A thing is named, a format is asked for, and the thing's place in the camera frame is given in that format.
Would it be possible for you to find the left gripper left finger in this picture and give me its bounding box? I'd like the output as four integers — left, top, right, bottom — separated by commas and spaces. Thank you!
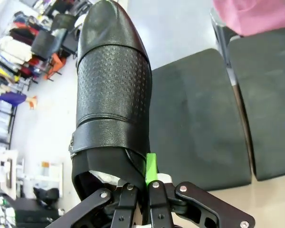
45, 182, 145, 228

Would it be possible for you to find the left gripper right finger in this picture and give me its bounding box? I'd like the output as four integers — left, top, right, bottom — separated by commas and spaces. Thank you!
145, 153, 257, 228

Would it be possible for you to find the black leather buckle shoe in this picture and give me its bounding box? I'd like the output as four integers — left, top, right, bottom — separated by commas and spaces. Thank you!
70, 0, 160, 214

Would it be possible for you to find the black bag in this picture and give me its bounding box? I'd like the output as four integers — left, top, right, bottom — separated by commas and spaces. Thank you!
33, 187, 60, 205

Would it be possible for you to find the white box orange label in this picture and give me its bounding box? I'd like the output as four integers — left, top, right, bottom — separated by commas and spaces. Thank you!
36, 161, 64, 191

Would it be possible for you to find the metal storage shelf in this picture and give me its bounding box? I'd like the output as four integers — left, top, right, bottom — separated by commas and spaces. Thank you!
0, 99, 18, 149

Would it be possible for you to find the purple garment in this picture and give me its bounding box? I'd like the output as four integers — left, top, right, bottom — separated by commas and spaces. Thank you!
0, 92, 27, 107

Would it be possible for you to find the orange stool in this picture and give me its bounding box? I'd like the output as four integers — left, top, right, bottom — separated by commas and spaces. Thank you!
44, 53, 67, 82

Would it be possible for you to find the black mesh chair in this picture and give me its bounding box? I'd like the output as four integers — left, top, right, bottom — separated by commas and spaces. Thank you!
30, 29, 67, 60
49, 13, 77, 33

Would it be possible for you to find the silver metal bar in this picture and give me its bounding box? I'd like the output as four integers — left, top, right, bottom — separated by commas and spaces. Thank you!
209, 7, 241, 87

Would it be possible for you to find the rack of colourful clothes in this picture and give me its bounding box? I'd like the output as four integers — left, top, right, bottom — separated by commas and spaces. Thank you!
0, 10, 42, 95

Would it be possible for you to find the person in pink hoodie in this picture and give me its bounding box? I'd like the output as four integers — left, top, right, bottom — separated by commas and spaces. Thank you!
212, 0, 285, 37

